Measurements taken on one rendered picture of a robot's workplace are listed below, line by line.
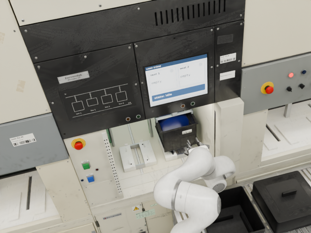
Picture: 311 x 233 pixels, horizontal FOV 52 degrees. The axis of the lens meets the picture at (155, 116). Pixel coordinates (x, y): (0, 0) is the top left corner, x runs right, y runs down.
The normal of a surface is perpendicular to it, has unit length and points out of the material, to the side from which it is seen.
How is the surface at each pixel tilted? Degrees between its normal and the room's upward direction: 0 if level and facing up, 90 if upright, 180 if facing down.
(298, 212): 0
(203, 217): 64
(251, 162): 90
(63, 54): 90
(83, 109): 90
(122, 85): 90
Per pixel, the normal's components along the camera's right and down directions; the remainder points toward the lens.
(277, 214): -0.11, -0.78
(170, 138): 0.25, 0.63
